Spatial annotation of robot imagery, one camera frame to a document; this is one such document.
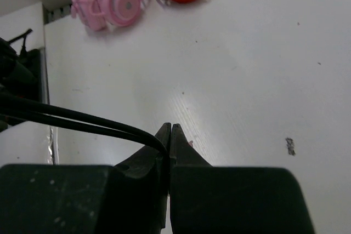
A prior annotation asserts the black headphone cable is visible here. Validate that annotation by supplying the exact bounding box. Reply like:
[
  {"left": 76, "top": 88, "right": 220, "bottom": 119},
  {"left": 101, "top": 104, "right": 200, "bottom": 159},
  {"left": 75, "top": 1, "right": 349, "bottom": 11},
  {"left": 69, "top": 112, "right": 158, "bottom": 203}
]
[{"left": 0, "top": 93, "right": 169, "bottom": 155}]

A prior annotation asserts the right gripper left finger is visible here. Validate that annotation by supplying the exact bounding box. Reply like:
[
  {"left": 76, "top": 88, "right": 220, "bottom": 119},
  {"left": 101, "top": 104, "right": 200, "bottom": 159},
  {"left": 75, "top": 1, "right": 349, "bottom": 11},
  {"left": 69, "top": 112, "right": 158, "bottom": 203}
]
[{"left": 0, "top": 122, "right": 172, "bottom": 234}]

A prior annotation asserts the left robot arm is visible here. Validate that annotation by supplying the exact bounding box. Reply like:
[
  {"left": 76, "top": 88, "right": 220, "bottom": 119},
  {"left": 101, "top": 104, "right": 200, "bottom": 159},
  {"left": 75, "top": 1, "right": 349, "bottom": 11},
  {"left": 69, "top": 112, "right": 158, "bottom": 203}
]
[{"left": 1, "top": 29, "right": 41, "bottom": 101}]

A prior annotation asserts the white taped cover sheet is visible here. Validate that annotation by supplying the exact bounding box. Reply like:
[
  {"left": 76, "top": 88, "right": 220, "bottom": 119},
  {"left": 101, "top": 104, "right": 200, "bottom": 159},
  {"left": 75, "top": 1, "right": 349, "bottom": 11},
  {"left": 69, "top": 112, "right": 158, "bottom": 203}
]
[{"left": 47, "top": 125, "right": 56, "bottom": 165}]

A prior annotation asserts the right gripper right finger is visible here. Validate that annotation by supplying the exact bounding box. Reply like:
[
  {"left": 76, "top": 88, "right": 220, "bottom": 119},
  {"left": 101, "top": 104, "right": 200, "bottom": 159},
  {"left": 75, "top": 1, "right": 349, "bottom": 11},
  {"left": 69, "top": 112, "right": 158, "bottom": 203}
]
[{"left": 169, "top": 124, "right": 314, "bottom": 233}]

